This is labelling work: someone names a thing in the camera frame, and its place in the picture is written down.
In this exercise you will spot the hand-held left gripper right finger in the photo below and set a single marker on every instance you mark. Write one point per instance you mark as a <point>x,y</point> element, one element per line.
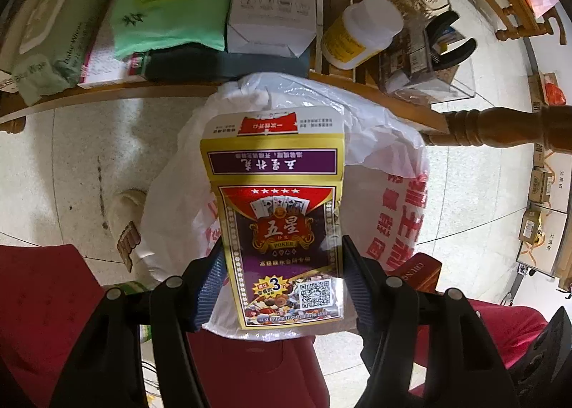
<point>357,287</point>

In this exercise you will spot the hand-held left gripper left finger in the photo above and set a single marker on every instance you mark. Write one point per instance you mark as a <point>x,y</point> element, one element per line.
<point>210,287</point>

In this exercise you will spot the red trash bin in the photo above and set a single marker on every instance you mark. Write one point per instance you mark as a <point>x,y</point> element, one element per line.
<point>259,367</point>

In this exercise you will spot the playing card box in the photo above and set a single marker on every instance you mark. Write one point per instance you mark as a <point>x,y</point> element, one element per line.
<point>277,220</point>

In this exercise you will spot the white red-printed plastic bag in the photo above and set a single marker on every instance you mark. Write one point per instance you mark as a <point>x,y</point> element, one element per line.
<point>384,157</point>

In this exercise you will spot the person's right leg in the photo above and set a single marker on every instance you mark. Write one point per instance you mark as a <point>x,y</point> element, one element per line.
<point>505,327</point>

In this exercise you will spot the person's leg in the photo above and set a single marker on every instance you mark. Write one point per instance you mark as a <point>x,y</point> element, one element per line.
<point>505,327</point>
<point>44,300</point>

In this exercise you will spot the red cigarette box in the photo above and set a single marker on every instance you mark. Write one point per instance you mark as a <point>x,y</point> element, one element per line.
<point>420,271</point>

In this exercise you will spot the green striped sock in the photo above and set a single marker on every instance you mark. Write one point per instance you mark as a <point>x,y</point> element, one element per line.
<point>134,287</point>

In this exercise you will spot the beige slipper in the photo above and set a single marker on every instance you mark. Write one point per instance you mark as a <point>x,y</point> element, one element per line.
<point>127,229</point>

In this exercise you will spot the row of cardboard boxes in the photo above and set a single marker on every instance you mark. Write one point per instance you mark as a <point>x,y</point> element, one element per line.
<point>540,184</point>

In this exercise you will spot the person's left leg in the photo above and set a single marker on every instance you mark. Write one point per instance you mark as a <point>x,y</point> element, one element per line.
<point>44,300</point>

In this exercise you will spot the clear acrylic organizer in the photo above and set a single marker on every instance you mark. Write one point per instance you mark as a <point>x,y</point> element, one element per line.
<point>429,86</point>

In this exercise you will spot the wooden table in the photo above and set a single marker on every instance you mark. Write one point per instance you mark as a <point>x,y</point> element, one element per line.
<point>111,90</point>

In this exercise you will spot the dark grey book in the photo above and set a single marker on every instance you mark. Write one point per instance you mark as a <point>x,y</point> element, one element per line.
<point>201,64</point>

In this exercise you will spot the white yellow-label pill bottle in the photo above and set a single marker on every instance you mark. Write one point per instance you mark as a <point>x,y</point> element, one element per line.
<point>353,41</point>

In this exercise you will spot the pink white medicine box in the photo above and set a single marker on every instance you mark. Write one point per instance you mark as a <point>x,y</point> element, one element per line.
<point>107,64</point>

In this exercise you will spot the cardboard box with orange bag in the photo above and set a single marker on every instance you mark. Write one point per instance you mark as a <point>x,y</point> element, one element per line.
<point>552,93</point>

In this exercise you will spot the bright green wipes pack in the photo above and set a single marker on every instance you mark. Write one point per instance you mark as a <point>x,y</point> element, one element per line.
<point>170,14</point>

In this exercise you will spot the white carton box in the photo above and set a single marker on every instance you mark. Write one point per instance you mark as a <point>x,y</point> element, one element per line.
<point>268,10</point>

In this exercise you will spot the pale green baby wipes pack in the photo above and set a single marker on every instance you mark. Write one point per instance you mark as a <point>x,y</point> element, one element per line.
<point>53,32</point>

